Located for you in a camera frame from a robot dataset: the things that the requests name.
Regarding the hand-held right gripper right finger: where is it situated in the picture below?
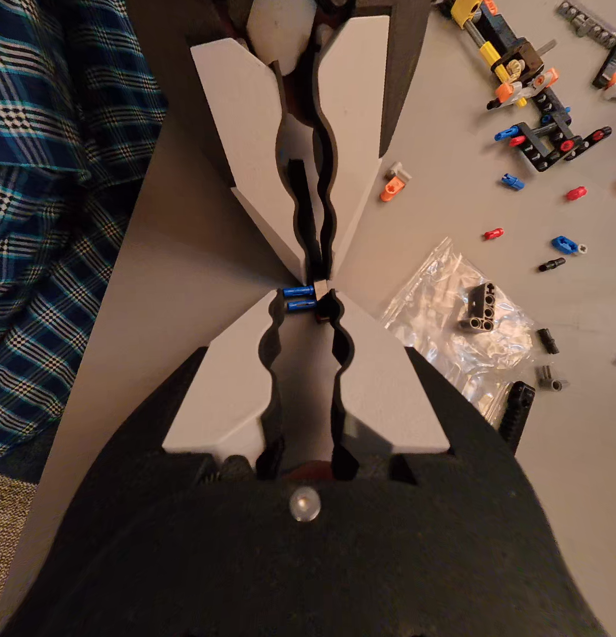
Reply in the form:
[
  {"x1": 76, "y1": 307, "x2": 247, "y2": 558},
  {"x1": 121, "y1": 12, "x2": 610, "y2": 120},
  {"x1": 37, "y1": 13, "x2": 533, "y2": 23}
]
[{"x1": 329, "y1": 290, "x2": 450, "y2": 479}]

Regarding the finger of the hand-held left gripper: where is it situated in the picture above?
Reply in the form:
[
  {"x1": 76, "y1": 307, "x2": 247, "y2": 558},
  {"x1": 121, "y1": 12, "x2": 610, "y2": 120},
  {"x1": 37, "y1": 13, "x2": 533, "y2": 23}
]
[
  {"x1": 313, "y1": 15, "x2": 392, "y2": 280},
  {"x1": 190, "y1": 37, "x2": 311, "y2": 282}
]

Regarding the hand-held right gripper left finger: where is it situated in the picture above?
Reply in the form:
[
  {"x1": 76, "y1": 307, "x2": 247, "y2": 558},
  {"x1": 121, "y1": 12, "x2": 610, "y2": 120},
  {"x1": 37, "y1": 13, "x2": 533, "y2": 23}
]
[{"x1": 162, "y1": 290, "x2": 287, "y2": 479}]

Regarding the long black lego beam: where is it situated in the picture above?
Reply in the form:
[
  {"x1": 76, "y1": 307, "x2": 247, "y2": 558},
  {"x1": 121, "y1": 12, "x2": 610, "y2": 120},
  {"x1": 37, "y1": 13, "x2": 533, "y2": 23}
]
[{"x1": 287, "y1": 158, "x2": 334, "y2": 325}]

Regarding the lego vehicle assembly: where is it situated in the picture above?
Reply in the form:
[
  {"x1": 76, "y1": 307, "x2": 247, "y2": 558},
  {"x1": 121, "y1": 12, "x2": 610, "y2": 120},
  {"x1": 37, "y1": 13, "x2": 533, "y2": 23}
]
[{"x1": 439, "y1": 0, "x2": 613, "y2": 173}]

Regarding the black lego gear rack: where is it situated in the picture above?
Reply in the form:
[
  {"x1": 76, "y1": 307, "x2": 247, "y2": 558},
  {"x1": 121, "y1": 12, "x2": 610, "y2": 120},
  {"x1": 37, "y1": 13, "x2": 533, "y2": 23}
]
[{"x1": 496, "y1": 380, "x2": 536, "y2": 451}]

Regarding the dark grey angled lego beam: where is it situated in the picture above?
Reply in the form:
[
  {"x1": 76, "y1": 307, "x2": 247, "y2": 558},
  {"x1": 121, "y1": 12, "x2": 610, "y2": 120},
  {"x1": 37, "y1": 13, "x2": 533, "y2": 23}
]
[{"x1": 458, "y1": 282, "x2": 497, "y2": 333}]

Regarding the grey lego pin connector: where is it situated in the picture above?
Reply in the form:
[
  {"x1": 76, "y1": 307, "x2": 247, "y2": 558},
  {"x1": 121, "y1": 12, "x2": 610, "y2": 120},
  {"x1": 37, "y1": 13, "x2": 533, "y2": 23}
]
[{"x1": 539, "y1": 364, "x2": 570, "y2": 393}]

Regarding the clear plastic bag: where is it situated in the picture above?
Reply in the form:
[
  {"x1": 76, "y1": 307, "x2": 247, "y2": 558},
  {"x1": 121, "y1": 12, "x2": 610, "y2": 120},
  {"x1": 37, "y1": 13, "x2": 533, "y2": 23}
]
[{"x1": 380, "y1": 236, "x2": 536, "y2": 430}]

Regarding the blue plaid shirt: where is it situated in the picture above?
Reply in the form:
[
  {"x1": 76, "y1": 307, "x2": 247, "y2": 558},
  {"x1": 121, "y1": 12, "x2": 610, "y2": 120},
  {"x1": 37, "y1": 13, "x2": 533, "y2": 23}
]
[{"x1": 0, "y1": 0, "x2": 170, "y2": 467}]

